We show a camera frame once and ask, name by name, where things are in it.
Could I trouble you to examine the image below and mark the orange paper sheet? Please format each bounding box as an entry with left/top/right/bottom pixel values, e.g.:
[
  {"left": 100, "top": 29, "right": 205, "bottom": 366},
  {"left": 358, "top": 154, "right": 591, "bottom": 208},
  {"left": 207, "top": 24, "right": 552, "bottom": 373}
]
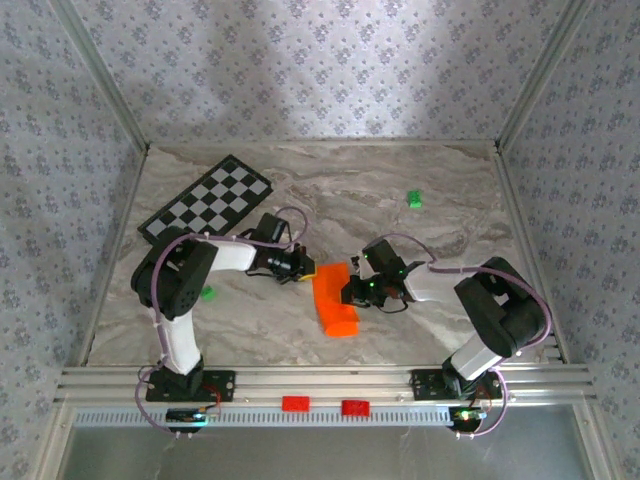
[{"left": 312, "top": 261, "right": 361, "bottom": 339}]

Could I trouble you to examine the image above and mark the black grey chessboard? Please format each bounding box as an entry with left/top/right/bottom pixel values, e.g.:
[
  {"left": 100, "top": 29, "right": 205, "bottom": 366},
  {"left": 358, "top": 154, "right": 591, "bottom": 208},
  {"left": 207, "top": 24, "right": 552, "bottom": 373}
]
[{"left": 137, "top": 153, "right": 275, "bottom": 249}]

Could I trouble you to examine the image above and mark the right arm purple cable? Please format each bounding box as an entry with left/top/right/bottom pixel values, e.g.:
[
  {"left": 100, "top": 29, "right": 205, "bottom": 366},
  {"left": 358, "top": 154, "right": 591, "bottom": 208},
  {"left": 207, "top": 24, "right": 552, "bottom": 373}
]
[{"left": 382, "top": 232, "right": 554, "bottom": 441}]

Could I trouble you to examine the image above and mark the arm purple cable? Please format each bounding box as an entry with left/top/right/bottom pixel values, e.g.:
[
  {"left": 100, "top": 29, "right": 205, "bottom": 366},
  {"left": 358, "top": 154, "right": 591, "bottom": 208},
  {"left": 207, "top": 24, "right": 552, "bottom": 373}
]
[
  {"left": 134, "top": 206, "right": 309, "bottom": 440},
  {"left": 382, "top": 232, "right": 554, "bottom": 441}
]

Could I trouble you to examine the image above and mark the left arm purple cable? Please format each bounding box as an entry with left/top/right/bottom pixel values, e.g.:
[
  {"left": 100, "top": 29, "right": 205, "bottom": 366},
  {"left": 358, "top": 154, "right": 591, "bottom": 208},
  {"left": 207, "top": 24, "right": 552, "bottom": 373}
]
[{"left": 134, "top": 206, "right": 309, "bottom": 440}]

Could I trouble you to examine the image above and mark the aluminium mounting rail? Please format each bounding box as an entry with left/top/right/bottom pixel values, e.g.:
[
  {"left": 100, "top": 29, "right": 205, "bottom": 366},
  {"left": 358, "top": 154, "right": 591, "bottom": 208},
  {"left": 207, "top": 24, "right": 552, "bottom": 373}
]
[{"left": 52, "top": 363, "right": 599, "bottom": 407}]

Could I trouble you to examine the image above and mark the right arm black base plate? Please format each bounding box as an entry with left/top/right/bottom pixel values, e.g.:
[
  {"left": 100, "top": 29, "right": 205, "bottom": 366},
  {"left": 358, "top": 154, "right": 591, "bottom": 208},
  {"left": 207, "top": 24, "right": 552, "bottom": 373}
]
[{"left": 410, "top": 368, "right": 503, "bottom": 401}]

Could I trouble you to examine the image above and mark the grey slotted cable duct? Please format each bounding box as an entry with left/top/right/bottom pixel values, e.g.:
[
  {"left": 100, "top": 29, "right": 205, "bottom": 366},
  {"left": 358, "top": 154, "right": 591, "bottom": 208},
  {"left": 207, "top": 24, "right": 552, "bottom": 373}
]
[{"left": 72, "top": 405, "right": 454, "bottom": 429}]

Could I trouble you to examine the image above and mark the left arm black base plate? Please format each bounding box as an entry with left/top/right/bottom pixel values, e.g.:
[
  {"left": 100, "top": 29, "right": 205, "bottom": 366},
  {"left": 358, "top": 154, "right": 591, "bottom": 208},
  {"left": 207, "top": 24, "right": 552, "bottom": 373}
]
[{"left": 145, "top": 369, "right": 236, "bottom": 403}]

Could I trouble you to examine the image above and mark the aluminium side rail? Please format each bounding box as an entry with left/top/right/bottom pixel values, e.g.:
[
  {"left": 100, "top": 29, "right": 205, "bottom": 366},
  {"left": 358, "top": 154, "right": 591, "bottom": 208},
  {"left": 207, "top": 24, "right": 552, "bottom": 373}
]
[
  {"left": 492, "top": 142, "right": 574, "bottom": 366},
  {"left": 77, "top": 143, "right": 151, "bottom": 369}
]

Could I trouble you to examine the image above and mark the aluminium corner post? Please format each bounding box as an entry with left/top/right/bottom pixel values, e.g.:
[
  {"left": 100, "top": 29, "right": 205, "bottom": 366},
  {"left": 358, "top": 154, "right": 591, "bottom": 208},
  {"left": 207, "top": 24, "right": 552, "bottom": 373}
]
[
  {"left": 49, "top": 0, "right": 152, "bottom": 154},
  {"left": 493, "top": 0, "right": 599, "bottom": 154}
]

